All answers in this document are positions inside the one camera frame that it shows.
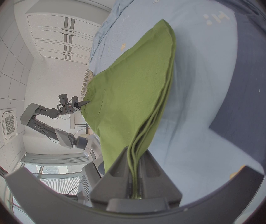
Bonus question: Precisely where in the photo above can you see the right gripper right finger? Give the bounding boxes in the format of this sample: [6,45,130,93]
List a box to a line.
[138,148,183,205]

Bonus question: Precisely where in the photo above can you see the white wardrobe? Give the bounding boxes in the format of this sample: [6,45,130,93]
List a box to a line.
[26,0,112,66]

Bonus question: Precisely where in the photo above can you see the dark blue T-shirt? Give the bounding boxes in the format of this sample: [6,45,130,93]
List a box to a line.
[198,0,266,188]

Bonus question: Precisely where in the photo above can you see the grey curtain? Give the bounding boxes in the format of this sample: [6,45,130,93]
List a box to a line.
[21,152,89,166]

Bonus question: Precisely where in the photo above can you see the white ceiling air conditioner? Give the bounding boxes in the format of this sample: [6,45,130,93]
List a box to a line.
[0,107,19,140]

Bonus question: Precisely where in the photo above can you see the round woven basket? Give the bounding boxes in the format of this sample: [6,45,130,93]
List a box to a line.
[80,69,95,101]

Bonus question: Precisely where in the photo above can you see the green shorts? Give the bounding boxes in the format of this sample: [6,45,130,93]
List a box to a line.
[80,19,177,200]

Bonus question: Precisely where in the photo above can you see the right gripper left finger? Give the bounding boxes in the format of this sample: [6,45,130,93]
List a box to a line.
[89,147,133,207]

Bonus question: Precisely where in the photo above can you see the pale blue quilt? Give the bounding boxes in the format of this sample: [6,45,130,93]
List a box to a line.
[90,0,152,65]

